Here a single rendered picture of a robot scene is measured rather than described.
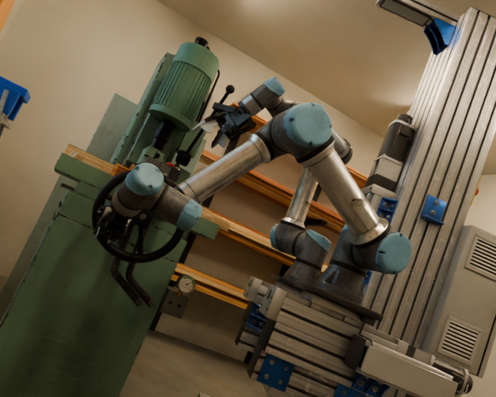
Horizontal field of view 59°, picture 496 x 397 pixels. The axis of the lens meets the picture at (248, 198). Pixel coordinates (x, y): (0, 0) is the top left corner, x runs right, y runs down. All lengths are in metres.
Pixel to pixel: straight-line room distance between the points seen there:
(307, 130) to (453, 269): 0.80
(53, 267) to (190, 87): 0.80
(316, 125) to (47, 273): 0.97
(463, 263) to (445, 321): 0.21
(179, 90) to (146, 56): 2.52
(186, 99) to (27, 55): 2.62
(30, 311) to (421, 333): 1.29
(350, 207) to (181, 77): 0.87
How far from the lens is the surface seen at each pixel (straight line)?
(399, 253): 1.27
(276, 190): 3.85
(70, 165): 1.55
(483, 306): 1.72
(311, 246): 1.84
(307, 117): 1.14
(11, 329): 1.61
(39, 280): 1.57
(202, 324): 4.27
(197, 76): 1.76
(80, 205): 1.55
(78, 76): 4.14
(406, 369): 1.32
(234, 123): 1.60
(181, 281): 1.57
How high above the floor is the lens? 0.77
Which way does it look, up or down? 9 degrees up
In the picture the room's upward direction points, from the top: 23 degrees clockwise
